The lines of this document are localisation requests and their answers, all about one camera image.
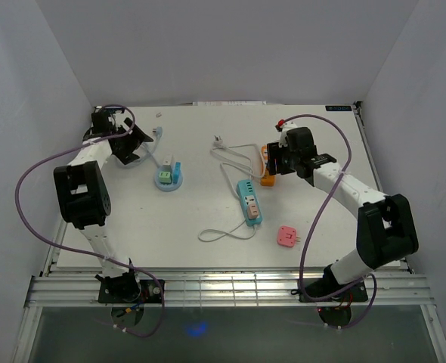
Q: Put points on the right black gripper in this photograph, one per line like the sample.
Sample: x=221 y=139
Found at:
x=274 y=153

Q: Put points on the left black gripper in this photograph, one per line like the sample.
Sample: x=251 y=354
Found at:
x=135 y=139

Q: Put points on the orange power strip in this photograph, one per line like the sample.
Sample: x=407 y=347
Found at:
x=266 y=180

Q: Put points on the white charger plug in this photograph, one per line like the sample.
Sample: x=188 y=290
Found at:
x=168 y=163

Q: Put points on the green charger plug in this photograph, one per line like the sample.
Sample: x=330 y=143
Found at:
x=164 y=178

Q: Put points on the blue plug adapter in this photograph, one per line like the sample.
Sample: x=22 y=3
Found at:
x=176 y=173

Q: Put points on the brown charger plug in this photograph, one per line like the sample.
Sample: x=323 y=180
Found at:
x=252 y=211

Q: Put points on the round light blue power strip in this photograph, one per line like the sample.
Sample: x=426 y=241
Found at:
x=167 y=188

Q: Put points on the pink plug adapter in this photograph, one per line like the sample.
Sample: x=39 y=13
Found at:
x=287 y=236

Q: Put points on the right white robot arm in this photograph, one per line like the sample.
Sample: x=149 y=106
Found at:
x=385 y=227

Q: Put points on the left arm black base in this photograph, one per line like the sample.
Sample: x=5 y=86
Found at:
x=143 y=291

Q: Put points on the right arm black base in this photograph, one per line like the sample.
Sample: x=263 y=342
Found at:
x=318 y=288

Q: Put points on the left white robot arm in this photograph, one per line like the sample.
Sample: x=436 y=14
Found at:
x=84 y=200

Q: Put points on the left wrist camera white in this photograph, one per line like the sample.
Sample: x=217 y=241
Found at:
x=111 y=111

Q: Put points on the aluminium table frame rail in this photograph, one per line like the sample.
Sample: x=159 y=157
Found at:
x=159 y=229

